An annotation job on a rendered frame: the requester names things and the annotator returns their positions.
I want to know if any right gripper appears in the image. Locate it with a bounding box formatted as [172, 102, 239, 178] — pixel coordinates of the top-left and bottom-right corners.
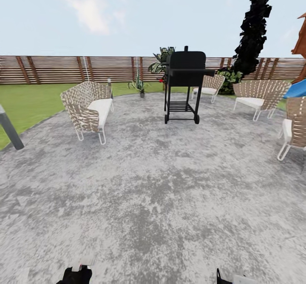
[217, 268, 232, 284]

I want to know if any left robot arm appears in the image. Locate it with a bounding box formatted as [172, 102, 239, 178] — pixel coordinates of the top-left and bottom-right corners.
[57, 256, 97, 284]

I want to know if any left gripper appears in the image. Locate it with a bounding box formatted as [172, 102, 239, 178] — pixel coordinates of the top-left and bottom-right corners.
[63, 267, 92, 284]

